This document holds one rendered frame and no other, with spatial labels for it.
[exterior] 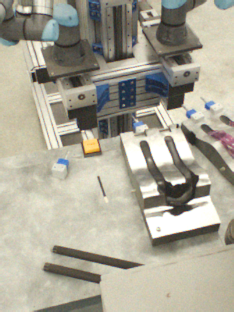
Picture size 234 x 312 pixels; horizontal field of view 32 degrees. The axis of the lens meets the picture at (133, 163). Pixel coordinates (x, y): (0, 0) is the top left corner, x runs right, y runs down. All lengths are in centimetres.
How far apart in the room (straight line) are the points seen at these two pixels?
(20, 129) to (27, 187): 143
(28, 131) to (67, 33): 141
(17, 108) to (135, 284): 266
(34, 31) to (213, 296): 110
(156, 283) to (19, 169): 116
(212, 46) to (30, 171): 249
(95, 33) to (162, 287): 153
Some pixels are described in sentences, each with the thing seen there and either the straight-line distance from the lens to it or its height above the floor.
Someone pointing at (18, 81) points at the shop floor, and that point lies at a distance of 354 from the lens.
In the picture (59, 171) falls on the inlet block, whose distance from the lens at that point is 170.
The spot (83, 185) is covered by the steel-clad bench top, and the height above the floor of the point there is 80.
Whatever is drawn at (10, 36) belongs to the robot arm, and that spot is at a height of 133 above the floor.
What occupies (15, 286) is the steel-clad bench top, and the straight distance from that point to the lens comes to 153.
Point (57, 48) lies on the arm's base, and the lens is 186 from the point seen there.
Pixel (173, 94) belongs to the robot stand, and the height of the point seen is 83.
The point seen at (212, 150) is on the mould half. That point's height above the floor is 87.
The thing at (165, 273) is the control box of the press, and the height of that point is 147.
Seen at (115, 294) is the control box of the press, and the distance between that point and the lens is 74.
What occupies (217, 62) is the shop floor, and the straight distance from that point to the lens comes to 370.
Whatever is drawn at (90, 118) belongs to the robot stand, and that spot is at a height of 79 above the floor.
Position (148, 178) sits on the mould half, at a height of 92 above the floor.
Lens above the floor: 216
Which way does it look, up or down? 50 degrees down
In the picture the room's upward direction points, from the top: straight up
